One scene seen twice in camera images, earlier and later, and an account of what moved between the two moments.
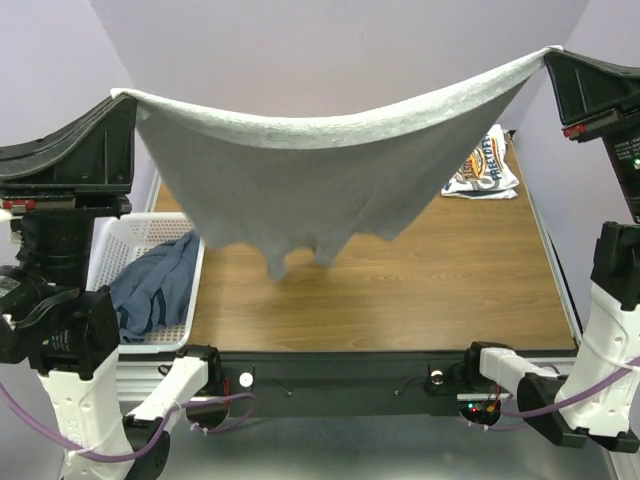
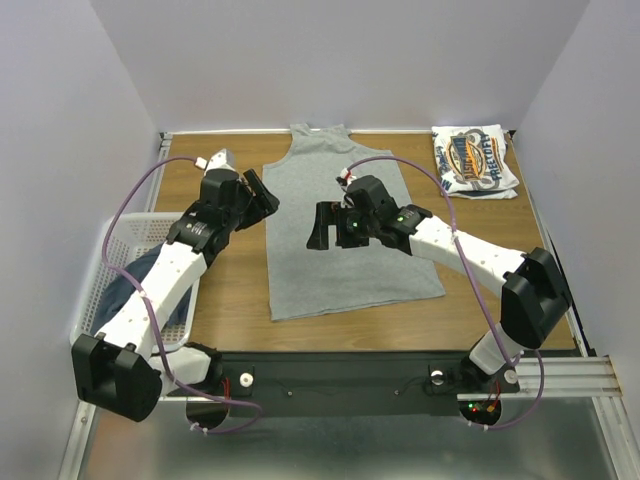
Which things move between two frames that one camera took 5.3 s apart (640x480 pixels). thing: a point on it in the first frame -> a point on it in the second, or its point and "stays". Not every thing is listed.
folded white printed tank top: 486,172 stays
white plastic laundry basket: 116,239 stays
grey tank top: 325,187 -> 306,281
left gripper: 91,153 -> 263,205
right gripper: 605,124 -> 338,226
